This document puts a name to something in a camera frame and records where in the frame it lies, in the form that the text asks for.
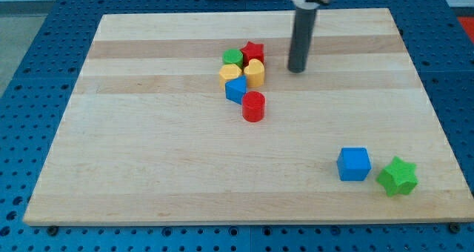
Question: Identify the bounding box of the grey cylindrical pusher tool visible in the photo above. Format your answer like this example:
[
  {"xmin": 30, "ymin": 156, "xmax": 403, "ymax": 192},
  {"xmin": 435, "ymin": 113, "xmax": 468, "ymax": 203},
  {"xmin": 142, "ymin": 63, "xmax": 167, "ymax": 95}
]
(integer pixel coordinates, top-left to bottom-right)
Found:
[{"xmin": 287, "ymin": 7, "xmax": 317, "ymax": 73}]

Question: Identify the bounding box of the blue cube block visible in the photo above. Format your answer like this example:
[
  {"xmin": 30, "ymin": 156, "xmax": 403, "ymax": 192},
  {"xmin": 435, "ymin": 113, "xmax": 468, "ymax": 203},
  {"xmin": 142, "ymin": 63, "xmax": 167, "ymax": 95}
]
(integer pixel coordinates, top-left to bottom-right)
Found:
[{"xmin": 336, "ymin": 147, "xmax": 372, "ymax": 182}]

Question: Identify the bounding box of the green cylinder block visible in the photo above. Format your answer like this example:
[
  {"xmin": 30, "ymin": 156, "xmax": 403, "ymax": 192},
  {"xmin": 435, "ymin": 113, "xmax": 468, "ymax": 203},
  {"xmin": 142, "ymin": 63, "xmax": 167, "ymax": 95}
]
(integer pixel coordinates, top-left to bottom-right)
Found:
[{"xmin": 222, "ymin": 48, "xmax": 244, "ymax": 68}]

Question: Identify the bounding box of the red star block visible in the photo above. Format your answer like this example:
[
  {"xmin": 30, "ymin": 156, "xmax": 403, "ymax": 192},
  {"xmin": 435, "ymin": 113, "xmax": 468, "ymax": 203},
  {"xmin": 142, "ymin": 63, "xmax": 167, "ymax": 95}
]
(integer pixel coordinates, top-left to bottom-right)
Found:
[{"xmin": 240, "ymin": 42, "xmax": 264, "ymax": 66}]

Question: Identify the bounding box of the yellow hexagon block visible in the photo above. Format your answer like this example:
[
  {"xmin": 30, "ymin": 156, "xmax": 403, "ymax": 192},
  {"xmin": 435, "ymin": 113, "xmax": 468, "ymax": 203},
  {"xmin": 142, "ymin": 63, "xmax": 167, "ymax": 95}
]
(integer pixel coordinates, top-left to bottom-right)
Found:
[{"xmin": 218, "ymin": 64, "xmax": 242, "ymax": 90}]

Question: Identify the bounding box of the yellow heart block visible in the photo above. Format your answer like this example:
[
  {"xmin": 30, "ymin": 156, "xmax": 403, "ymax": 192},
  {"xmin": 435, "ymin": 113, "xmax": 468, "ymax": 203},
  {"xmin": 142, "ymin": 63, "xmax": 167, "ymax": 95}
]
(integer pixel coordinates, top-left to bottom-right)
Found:
[{"xmin": 244, "ymin": 59, "xmax": 265, "ymax": 88}]

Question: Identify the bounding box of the wooden board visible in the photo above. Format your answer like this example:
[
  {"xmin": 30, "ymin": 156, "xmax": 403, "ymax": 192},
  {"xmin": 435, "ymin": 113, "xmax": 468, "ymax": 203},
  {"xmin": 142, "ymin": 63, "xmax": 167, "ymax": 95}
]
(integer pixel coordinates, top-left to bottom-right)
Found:
[{"xmin": 24, "ymin": 8, "xmax": 473, "ymax": 226}]

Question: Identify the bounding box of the red cylinder block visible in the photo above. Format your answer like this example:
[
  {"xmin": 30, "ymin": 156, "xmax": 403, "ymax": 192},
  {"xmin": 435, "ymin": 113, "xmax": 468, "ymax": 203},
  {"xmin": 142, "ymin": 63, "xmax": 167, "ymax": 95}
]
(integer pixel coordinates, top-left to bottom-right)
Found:
[{"xmin": 241, "ymin": 91, "xmax": 266, "ymax": 122}]

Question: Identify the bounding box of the blue triangle block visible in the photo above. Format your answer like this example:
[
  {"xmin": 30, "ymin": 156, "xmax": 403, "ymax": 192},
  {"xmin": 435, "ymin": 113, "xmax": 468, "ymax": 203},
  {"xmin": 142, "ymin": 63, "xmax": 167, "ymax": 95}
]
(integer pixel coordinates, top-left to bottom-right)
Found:
[{"xmin": 224, "ymin": 76, "xmax": 247, "ymax": 105}]

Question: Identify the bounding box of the green star block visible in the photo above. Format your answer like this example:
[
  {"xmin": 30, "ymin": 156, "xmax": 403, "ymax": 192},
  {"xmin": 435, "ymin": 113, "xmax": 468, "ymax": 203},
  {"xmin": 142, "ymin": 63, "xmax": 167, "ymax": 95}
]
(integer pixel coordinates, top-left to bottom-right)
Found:
[{"xmin": 376, "ymin": 156, "xmax": 418, "ymax": 197}]

